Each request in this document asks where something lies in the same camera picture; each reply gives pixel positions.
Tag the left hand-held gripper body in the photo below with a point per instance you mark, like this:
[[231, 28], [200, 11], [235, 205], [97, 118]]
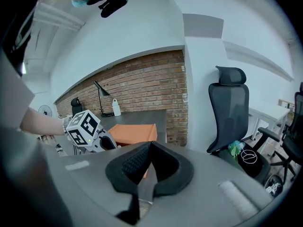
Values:
[[82, 126]]

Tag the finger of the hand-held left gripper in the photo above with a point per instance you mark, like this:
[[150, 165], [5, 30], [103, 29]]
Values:
[[107, 142]]

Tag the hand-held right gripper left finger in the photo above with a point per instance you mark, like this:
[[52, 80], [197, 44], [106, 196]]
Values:
[[118, 171]]

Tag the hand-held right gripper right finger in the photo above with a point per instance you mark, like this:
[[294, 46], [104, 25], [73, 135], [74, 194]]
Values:
[[180, 171]]

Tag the orange cardboard box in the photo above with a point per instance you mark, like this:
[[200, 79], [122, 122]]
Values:
[[132, 133]]

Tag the person's left forearm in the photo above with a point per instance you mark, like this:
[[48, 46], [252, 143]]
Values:
[[40, 123]]

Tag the white bottle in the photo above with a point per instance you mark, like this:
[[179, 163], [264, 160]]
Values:
[[116, 109]]

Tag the black desk lamp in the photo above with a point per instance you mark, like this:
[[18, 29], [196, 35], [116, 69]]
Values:
[[102, 92]]

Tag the green and blue artificial flower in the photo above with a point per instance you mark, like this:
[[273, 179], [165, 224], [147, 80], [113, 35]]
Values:
[[235, 148]]

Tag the black mesh office chair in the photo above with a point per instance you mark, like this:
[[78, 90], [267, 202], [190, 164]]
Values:
[[291, 136], [229, 117]]

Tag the black bag with white print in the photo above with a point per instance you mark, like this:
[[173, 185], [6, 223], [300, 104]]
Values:
[[274, 185]]

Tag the white desk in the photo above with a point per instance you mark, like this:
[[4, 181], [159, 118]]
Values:
[[270, 112]]

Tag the black shirt with white patch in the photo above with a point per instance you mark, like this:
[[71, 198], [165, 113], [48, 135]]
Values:
[[16, 39]]

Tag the blue face mask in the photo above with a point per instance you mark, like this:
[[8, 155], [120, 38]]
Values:
[[80, 3]]

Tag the black head camera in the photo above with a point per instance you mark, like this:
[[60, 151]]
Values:
[[113, 5]]

